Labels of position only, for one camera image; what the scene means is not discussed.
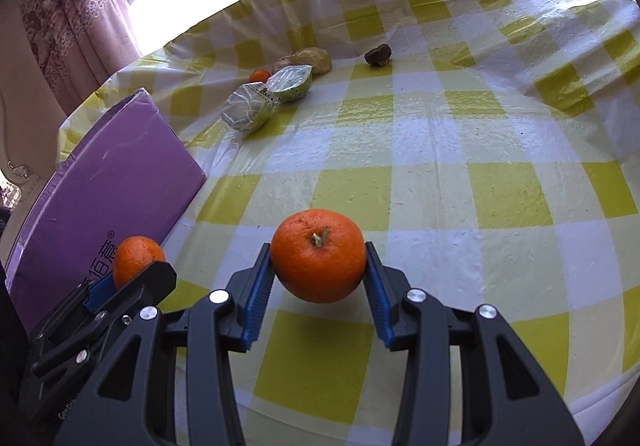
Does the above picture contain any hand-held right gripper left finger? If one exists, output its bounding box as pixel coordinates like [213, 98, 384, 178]
[55, 243, 277, 446]

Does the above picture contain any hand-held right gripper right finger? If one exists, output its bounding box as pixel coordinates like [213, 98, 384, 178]
[363, 241, 586, 446]

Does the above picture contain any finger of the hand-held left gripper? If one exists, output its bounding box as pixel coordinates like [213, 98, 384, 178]
[31, 261, 179, 378]
[34, 274, 121, 343]

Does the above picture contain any rough-skinned orange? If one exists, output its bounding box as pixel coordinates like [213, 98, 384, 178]
[112, 235, 167, 290]

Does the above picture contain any large smooth orange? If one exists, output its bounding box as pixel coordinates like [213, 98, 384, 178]
[270, 208, 367, 304]

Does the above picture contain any purple cardboard box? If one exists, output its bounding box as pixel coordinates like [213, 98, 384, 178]
[4, 87, 207, 343]

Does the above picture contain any plastic-wrapped green vegetable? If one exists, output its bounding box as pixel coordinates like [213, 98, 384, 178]
[265, 64, 315, 103]
[221, 81, 281, 135]

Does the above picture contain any plastic-wrapped potato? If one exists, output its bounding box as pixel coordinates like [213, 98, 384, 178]
[292, 47, 333, 75]
[272, 54, 300, 75]

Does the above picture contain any yellow checkered tablecloth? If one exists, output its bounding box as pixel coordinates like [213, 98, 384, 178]
[57, 0, 640, 433]

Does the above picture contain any pink patterned curtain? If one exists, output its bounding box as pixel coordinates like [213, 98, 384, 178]
[19, 0, 145, 118]

